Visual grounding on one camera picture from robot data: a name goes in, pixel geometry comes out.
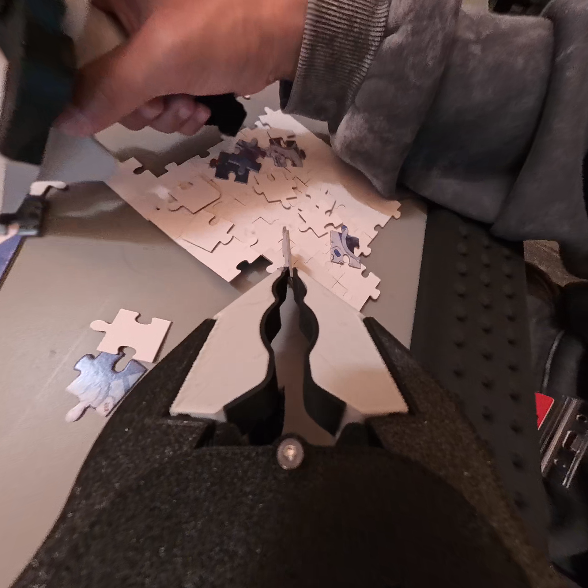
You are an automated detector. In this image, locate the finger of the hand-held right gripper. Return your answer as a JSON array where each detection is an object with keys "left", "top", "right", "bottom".
[{"left": 17, "top": 180, "right": 68, "bottom": 228}]

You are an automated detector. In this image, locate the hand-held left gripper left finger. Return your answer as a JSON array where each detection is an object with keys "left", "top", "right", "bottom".
[{"left": 170, "top": 268, "right": 282, "bottom": 419}]

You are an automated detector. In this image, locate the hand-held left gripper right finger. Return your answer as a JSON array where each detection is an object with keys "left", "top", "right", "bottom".
[{"left": 295, "top": 270, "right": 409, "bottom": 435}]

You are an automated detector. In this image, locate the white puzzle piece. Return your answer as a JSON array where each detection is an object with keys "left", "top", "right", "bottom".
[{"left": 90, "top": 309, "right": 172, "bottom": 364}]

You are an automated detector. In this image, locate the purple print puzzle piece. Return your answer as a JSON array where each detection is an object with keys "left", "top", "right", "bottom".
[{"left": 66, "top": 351, "right": 149, "bottom": 422}]

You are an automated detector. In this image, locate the thin puzzle piece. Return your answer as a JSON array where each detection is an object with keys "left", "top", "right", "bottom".
[{"left": 281, "top": 226, "right": 296, "bottom": 279}]

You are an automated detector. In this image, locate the sheet of joined puzzle pieces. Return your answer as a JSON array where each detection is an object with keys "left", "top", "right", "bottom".
[{"left": 106, "top": 108, "right": 402, "bottom": 313}]

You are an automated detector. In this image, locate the person's right hand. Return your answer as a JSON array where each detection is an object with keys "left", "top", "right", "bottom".
[{"left": 57, "top": 0, "right": 309, "bottom": 138}]

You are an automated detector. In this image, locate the white puzzle tray blue rim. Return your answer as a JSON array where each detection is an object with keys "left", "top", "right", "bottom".
[{"left": 0, "top": 232, "right": 26, "bottom": 283}]

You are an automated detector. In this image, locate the grey robot print puzzle piece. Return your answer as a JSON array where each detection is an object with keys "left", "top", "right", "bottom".
[{"left": 330, "top": 225, "right": 364, "bottom": 268}]

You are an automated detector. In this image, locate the red tag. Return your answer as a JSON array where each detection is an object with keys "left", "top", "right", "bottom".
[{"left": 535, "top": 392, "right": 555, "bottom": 430}]

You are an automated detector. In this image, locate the dark blue red-marked puzzle piece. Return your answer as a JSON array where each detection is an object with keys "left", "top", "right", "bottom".
[{"left": 210, "top": 140, "right": 267, "bottom": 184}]

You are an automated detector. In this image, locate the red-eyed robot print puzzle piece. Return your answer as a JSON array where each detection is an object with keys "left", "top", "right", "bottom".
[{"left": 266, "top": 137, "right": 307, "bottom": 169}]

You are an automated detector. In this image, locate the metal bracket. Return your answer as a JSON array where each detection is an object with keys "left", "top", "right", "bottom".
[{"left": 540, "top": 396, "right": 588, "bottom": 488}]

